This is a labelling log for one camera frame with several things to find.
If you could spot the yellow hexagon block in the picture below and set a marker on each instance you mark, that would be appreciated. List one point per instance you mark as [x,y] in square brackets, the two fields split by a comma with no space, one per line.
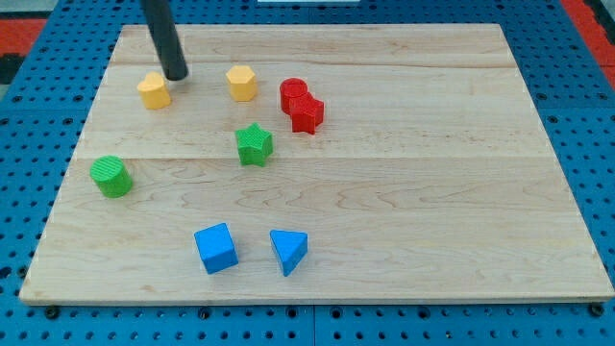
[242,83]

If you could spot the yellow heart block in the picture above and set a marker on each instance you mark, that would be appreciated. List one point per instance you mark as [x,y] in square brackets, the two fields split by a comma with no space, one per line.
[153,91]

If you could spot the light wooden board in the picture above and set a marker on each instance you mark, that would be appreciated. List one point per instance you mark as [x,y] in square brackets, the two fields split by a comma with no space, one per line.
[431,179]

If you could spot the red star block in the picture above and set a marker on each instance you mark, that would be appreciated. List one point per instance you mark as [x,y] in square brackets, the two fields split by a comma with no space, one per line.
[306,113]

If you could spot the green star block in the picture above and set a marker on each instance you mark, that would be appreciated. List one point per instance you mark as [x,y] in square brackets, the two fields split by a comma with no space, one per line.
[254,145]

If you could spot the blue triangle block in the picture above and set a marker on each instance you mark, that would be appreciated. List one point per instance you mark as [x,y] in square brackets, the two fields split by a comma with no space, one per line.
[290,248]

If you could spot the red cylinder block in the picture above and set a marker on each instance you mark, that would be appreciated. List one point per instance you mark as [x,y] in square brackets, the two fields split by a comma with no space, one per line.
[289,89]

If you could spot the blue cube block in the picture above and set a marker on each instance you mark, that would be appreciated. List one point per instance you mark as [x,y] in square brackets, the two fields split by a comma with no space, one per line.
[216,249]

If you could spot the green cylinder block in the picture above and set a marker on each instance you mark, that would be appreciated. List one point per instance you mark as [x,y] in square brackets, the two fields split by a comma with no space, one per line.
[111,176]

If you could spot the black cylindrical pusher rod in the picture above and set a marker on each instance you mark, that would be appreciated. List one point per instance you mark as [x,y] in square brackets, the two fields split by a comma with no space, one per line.
[163,31]

